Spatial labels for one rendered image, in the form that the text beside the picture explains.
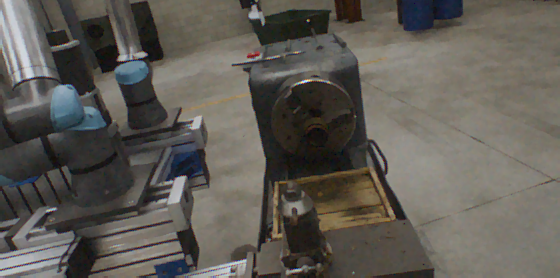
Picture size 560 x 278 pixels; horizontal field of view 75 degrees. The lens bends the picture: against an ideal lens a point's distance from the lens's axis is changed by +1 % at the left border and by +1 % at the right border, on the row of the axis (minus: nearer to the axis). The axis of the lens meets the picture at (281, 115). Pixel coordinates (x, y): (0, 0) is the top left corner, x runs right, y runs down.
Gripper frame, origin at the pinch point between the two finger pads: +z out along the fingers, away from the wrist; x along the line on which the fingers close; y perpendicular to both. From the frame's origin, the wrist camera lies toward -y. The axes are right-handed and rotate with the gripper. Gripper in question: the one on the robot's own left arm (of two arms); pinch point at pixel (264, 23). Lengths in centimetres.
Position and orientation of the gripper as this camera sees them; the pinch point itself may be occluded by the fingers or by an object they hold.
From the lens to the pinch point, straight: 162.6
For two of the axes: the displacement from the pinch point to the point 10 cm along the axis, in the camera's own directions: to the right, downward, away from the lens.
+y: -9.5, 3.0, 0.1
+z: 2.8, 8.9, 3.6
